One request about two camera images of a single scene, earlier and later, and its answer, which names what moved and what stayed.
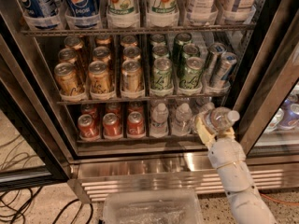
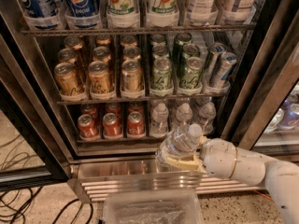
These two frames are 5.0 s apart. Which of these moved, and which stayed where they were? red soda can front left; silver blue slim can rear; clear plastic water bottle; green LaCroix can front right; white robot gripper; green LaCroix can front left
Moved: white robot gripper; clear plastic water bottle
Stayed: red soda can front left; green LaCroix can front left; green LaCroix can front right; silver blue slim can rear
